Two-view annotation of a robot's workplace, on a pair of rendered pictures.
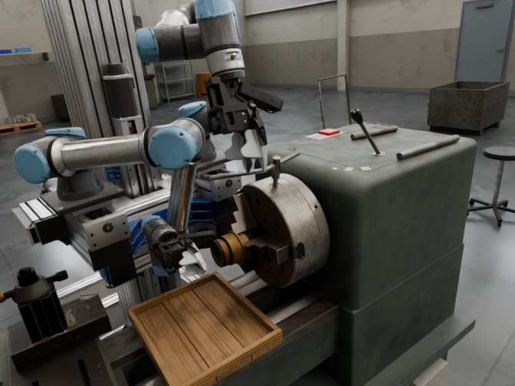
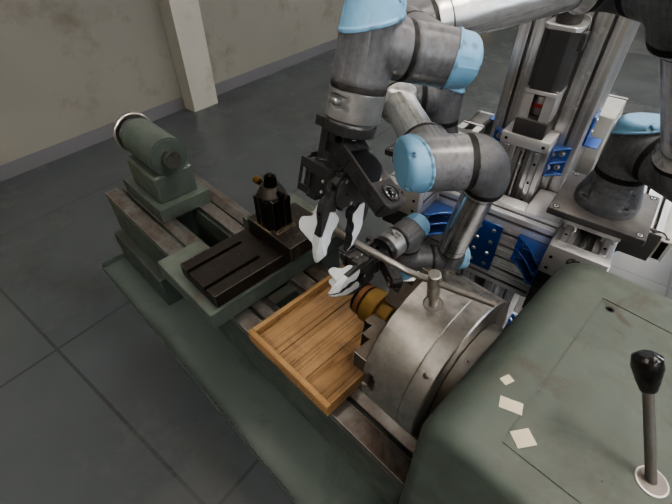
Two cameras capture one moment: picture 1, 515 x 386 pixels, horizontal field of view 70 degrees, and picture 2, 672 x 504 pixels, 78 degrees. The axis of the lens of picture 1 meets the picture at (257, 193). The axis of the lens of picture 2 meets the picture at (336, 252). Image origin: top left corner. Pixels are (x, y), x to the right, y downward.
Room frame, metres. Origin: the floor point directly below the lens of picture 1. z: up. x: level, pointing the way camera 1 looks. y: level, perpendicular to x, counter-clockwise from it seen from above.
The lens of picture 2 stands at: (0.67, -0.48, 1.79)
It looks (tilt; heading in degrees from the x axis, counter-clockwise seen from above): 42 degrees down; 78
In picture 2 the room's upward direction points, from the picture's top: straight up
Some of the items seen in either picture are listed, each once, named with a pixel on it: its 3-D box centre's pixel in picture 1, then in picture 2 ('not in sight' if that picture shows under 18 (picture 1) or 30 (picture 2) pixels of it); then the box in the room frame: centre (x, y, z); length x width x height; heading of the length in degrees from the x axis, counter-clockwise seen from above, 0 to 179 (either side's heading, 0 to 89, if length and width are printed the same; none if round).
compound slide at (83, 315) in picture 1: (61, 330); (281, 231); (0.71, 0.50, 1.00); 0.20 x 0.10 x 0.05; 123
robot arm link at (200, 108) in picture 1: (195, 119); (638, 144); (1.54, 0.23, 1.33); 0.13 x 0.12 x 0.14; 94
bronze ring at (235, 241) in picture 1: (231, 248); (376, 307); (0.88, 0.09, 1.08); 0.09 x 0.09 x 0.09; 33
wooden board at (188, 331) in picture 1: (200, 325); (336, 329); (0.82, 0.19, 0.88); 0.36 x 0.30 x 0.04; 33
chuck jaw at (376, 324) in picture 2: (271, 250); (374, 349); (0.85, -0.03, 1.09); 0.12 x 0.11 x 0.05; 33
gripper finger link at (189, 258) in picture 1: (190, 260); (338, 276); (0.82, 0.19, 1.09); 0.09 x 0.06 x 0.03; 33
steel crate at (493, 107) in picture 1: (467, 107); not in sight; (6.08, -3.59, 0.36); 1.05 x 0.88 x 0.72; 131
